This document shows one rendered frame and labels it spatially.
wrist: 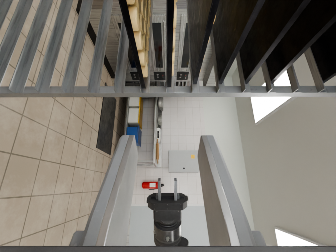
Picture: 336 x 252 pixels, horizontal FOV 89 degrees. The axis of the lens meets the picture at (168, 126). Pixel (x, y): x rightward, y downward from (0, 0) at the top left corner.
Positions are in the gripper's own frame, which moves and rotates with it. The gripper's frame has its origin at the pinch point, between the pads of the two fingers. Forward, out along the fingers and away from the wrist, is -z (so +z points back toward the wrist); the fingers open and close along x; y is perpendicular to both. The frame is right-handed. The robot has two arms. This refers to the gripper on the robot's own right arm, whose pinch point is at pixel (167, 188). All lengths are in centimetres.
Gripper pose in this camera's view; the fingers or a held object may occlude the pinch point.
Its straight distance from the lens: 55.4
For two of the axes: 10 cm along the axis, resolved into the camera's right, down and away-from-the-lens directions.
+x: 10.0, 0.0, 0.0
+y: 0.0, 1.7, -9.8
